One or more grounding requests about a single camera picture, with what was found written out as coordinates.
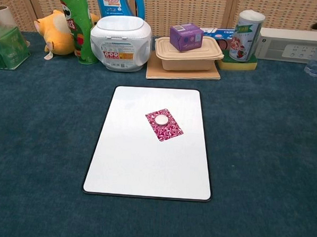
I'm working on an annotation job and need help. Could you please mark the pink patterned rectangular card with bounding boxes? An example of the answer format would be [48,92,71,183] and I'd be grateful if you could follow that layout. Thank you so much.
[143,106,185,144]

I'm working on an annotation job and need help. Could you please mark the white rectangular board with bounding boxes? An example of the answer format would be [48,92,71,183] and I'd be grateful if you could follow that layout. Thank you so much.
[82,83,218,203]

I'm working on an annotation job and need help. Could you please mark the white power strip box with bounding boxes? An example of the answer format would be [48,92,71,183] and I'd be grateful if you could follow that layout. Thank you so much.
[253,27,317,65]

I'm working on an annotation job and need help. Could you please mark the white strawberry print can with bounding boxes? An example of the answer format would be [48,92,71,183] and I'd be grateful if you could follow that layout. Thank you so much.
[228,9,266,63]

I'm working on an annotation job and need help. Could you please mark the yellow green sponge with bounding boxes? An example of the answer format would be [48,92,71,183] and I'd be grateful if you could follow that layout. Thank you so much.
[216,51,259,73]

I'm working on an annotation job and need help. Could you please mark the blue Oreo cookie box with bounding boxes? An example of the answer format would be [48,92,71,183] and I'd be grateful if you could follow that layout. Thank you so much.
[216,38,234,52]

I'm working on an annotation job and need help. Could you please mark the blue white toothpaste box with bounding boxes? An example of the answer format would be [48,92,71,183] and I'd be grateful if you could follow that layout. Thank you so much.
[199,27,237,40]

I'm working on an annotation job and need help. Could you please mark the woven bamboo folding screen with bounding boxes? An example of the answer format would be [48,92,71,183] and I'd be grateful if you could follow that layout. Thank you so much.
[0,0,317,48]

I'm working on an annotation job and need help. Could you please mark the small purple carton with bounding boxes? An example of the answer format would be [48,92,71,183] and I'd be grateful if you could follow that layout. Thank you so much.
[168,21,205,55]

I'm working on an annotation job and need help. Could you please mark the beige lidded lunch box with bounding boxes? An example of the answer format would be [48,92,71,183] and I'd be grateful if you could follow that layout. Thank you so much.
[153,33,226,74]

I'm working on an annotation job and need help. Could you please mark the brown wooden board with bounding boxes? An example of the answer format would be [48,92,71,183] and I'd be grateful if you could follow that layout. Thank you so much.
[145,50,222,83]

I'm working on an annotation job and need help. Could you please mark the white wet wipes container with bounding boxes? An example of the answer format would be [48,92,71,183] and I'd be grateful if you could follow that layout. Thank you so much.
[88,14,153,73]

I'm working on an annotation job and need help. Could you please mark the blue detergent bottle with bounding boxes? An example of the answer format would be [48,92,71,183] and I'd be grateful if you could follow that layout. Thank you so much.
[95,0,147,21]

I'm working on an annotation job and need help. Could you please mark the green Pringles can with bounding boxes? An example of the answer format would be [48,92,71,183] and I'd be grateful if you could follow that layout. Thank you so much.
[52,0,101,66]

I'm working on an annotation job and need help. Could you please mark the yellow plush toy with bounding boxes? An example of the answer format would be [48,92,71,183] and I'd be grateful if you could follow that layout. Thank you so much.
[31,8,101,63]

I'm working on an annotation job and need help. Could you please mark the teal table cloth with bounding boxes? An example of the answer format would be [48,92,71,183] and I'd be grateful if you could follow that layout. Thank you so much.
[0,29,317,237]

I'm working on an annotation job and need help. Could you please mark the green transparent tea box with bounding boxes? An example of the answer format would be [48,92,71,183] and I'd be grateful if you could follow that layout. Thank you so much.
[0,25,32,72]

